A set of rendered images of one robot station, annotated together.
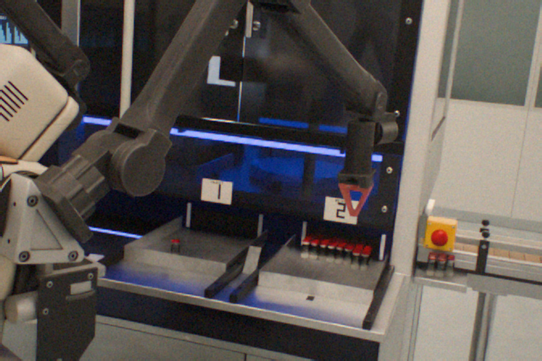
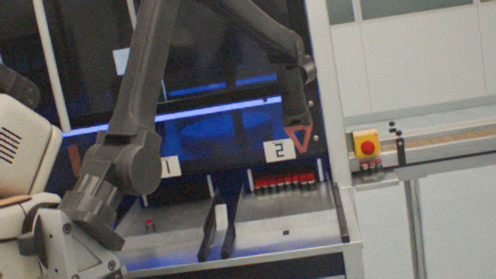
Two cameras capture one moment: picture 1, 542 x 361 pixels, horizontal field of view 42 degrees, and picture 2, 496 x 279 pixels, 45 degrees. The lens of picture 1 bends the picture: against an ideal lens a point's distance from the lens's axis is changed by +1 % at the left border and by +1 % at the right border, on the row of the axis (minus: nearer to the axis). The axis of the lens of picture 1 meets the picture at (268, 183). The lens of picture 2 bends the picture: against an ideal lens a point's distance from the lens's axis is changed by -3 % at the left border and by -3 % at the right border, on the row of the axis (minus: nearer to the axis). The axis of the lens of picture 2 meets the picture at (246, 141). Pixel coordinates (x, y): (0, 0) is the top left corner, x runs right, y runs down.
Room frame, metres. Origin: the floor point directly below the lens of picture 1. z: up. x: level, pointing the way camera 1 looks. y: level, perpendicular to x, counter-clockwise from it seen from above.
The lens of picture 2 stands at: (0.06, 0.16, 1.46)
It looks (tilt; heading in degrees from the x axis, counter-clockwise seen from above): 13 degrees down; 351
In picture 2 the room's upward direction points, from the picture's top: 10 degrees counter-clockwise
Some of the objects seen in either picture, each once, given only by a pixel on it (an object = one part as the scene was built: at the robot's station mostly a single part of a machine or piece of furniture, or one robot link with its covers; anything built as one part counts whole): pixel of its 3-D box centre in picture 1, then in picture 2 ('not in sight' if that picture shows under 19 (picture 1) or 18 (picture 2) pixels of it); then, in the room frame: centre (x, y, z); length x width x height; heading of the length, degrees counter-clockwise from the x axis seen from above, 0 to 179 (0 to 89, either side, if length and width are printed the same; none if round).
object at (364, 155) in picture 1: (358, 162); (294, 105); (1.46, -0.18, 1.19); 0.10 x 0.07 x 0.07; 164
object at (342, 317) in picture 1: (253, 272); (225, 226); (1.64, 0.02, 0.87); 0.70 x 0.48 x 0.02; 74
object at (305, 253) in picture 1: (335, 253); (284, 188); (1.74, -0.19, 0.90); 0.18 x 0.02 x 0.05; 75
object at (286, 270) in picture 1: (328, 266); (285, 201); (1.66, -0.17, 0.90); 0.34 x 0.26 x 0.04; 165
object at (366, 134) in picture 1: (362, 133); (291, 79); (1.46, -0.19, 1.26); 0.07 x 0.06 x 0.07; 138
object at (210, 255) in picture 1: (201, 243); (167, 216); (1.75, 0.16, 0.90); 0.34 x 0.26 x 0.04; 164
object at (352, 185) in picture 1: (356, 193); (299, 132); (1.47, -0.19, 1.12); 0.07 x 0.07 x 0.09; 74
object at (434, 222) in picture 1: (440, 233); (366, 142); (1.71, -0.44, 0.99); 0.08 x 0.07 x 0.07; 164
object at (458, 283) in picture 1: (440, 276); (374, 178); (1.74, -0.46, 0.87); 0.14 x 0.13 x 0.02; 164
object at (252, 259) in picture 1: (244, 266); (218, 224); (1.56, 0.04, 0.91); 0.14 x 0.03 x 0.06; 163
